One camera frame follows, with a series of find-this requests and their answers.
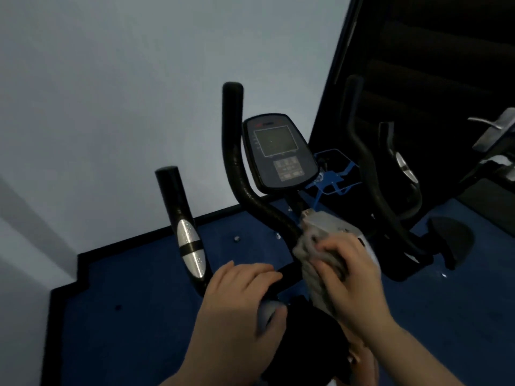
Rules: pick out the person's left forearm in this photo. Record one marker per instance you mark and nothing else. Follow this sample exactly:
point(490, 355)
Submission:
point(213, 371)

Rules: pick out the exercise bike console display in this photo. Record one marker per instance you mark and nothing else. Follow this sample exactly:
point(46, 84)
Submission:
point(277, 150)

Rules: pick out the dark door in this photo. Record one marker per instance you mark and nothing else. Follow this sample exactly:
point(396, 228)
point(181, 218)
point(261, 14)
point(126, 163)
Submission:
point(422, 56)

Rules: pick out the person's right forearm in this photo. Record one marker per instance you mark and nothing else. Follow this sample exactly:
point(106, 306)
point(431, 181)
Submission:
point(406, 353)

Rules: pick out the person's left thumb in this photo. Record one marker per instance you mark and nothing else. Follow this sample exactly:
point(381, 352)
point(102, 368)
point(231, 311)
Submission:
point(275, 317)

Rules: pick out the person's right thumb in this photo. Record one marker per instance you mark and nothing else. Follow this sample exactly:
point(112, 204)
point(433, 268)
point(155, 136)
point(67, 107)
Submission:
point(326, 281)

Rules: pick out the person's right hand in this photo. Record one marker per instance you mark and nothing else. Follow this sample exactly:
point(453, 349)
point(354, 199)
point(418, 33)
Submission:
point(358, 289)

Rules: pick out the silver pulse grip sensor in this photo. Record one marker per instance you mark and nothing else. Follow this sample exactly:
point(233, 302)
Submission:
point(405, 167)
point(191, 247)

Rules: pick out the person's left hand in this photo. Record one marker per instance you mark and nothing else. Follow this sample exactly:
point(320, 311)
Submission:
point(229, 313)

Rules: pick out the black exercise bike body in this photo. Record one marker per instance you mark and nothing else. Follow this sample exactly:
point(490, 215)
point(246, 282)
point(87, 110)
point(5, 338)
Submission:
point(312, 341)

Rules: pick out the grey cleaning cloth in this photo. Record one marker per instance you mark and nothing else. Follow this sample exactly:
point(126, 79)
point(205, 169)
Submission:
point(318, 229)

